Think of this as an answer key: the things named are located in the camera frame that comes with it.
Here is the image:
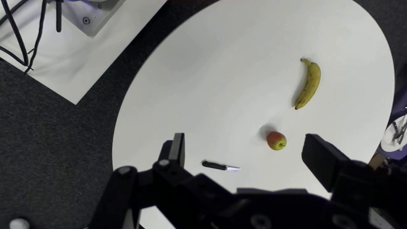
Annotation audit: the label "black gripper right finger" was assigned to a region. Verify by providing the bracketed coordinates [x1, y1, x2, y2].
[301, 133, 407, 229]

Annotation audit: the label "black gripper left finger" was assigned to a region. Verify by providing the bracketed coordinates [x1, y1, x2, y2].
[88, 133, 237, 229]

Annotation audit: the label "red green apple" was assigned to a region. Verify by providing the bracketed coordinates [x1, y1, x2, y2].
[266, 130, 289, 152]

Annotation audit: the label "purple office chair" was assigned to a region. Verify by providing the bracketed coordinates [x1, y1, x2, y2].
[383, 80, 407, 164]

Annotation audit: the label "yellow banana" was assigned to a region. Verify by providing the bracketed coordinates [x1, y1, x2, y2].
[293, 58, 323, 111]

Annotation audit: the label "metal mounting plate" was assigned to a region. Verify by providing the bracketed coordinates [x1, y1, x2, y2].
[56, 0, 127, 38]

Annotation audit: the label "black base cables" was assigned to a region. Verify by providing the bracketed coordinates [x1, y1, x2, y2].
[0, 0, 65, 74]

